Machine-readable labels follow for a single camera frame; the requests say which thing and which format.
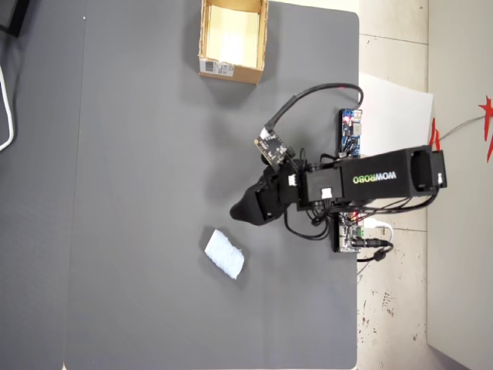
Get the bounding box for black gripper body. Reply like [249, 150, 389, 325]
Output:
[275, 156, 309, 211]

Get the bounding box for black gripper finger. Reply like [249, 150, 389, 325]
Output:
[230, 183, 287, 227]

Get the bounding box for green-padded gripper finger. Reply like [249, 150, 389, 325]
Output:
[263, 167, 283, 187]

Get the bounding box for white yarn-wrapped block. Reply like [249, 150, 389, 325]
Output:
[204, 228, 246, 280]

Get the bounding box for open cardboard box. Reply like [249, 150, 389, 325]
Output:
[198, 0, 270, 86]

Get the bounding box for black box corner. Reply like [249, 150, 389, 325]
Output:
[0, 0, 31, 39]

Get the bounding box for green motor controller board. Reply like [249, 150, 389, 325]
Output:
[331, 210, 365, 254]

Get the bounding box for blue circuit board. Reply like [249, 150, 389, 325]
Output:
[337, 108, 364, 159]

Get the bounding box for white power plug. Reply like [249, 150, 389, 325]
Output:
[361, 217, 394, 242]

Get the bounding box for large gray table mat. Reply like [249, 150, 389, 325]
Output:
[63, 0, 361, 370]

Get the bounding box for white paper sheet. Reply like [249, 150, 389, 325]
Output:
[358, 72, 434, 163]

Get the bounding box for black camera circuit board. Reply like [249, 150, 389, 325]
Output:
[253, 129, 296, 177]

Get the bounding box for thin black arm wires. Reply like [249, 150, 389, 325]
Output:
[283, 192, 441, 241]

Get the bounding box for thick black camera cable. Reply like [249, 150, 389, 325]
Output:
[264, 83, 365, 134]

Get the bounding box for black power cable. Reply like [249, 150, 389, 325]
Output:
[356, 237, 395, 264]

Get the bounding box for thin gray cable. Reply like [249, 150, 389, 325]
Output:
[438, 114, 487, 142]

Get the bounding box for white curved cable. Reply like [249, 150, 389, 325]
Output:
[0, 63, 17, 153]

